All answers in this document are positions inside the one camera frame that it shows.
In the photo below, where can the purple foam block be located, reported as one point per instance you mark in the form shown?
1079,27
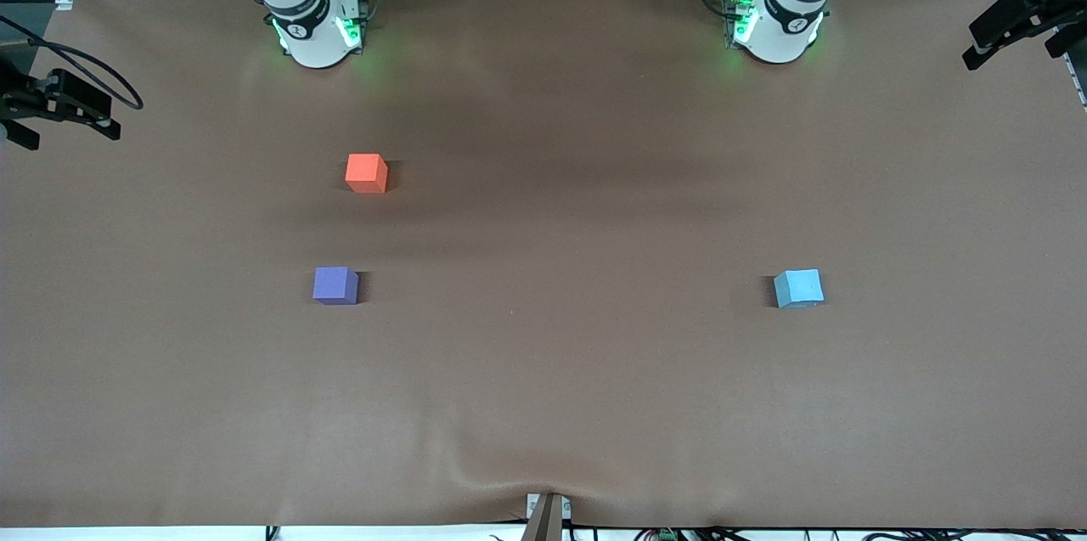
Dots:
334,285

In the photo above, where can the orange foam block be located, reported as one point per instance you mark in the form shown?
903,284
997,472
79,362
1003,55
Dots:
365,174

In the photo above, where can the light blue foam block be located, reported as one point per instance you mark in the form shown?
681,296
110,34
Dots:
798,289

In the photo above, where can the green terminal connector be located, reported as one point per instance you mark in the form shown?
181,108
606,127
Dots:
665,535

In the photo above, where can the brown table mat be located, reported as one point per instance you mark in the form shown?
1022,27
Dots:
560,312

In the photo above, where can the metal table clamp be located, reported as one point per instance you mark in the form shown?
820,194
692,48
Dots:
548,517

